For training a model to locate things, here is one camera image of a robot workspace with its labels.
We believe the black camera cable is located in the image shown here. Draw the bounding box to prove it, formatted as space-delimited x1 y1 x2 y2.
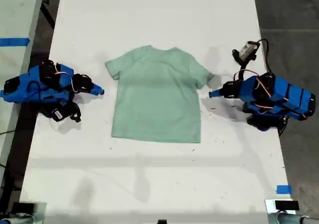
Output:
255 38 271 73

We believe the pale side table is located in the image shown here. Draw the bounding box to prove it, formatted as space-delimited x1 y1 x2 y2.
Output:
0 0 46 167

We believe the small black box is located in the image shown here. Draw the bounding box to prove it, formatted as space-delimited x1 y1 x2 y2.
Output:
275 200 300 211

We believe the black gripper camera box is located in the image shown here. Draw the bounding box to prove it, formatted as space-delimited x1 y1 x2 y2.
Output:
51 101 82 122
232 41 258 62

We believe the long blue tape strip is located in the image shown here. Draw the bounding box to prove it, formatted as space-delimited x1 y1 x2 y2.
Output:
0 37 30 47

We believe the pale green T-shirt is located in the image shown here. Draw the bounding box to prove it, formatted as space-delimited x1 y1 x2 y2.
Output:
104 44 215 144

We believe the black stand leg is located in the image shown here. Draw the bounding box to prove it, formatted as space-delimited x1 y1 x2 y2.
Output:
39 0 57 30

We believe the black camera stalk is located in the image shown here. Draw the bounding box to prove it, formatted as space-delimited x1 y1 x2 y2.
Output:
238 58 250 82

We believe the square blue tape piece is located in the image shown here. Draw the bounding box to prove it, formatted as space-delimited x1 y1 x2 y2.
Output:
276 185 292 195

